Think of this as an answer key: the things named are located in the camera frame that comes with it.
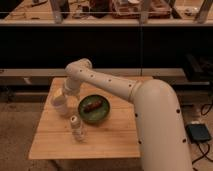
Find white ceramic cup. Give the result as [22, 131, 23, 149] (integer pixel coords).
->
[51, 97, 69, 116]

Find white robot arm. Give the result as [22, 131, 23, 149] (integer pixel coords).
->
[52, 58, 193, 171]

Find brown sausage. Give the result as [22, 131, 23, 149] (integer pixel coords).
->
[84, 101, 102, 113]

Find green bowl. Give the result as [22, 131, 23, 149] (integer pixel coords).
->
[78, 94, 110, 124]

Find wooden table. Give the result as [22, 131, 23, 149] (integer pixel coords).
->
[29, 77, 140, 159]

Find long wooden workbench shelf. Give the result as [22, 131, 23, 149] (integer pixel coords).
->
[0, 0, 213, 27]

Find black foot pedal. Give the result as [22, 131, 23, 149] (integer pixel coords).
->
[186, 124, 212, 143]

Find black cable on floor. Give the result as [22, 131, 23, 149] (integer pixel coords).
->
[191, 103, 213, 166]

